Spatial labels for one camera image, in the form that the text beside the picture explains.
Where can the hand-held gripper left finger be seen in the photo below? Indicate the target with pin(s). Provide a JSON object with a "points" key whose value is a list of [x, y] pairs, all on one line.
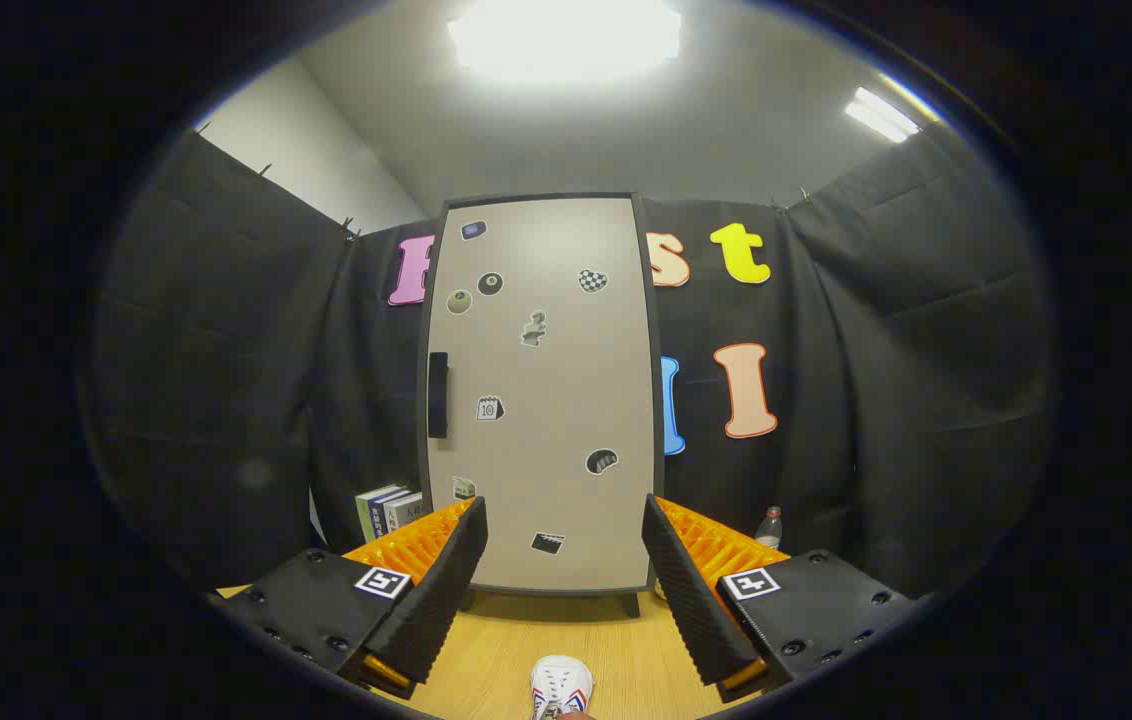
{"points": [[441, 590]]}

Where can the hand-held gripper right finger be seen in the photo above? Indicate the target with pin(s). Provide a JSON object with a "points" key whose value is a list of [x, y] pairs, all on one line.
{"points": [[691, 590]]}

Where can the clear plastic bottle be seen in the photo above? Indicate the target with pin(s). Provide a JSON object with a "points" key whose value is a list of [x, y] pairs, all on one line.
{"points": [[770, 530]]}

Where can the beige shoe cabinet door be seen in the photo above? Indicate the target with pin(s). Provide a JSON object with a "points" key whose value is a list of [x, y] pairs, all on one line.
{"points": [[546, 380]]}

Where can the black backdrop cloth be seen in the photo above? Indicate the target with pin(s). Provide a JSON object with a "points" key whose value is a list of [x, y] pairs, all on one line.
{"points": [[226, 350]]}

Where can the white canvas shoe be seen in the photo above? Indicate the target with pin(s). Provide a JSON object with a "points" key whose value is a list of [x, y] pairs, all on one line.
{"points": [[561, 682]]}

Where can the narrow ceiling light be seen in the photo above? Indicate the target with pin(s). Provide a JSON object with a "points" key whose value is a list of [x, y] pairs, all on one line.
{"points": [[881, 115]]}

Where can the dark grey shoe cabinet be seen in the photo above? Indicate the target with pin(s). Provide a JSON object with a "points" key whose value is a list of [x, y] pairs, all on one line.
{"points": [[632, 604]]}

